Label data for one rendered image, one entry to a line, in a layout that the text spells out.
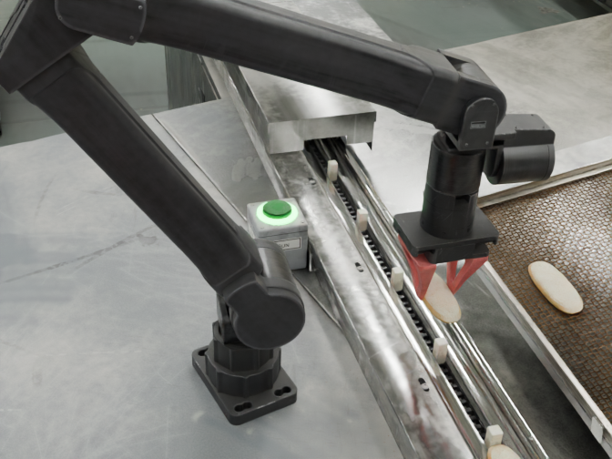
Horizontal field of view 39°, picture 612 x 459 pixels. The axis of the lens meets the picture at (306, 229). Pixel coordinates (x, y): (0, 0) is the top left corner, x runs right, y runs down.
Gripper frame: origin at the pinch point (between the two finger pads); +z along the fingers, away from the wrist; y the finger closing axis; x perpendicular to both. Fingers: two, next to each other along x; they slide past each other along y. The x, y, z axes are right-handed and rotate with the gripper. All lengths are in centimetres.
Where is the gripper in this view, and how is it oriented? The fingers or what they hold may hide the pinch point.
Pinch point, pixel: (435, 289)
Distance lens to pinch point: 100.5
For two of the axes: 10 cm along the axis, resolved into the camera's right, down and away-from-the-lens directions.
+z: -0.4, 8.2, 5.8
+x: -2.8, -5.6, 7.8
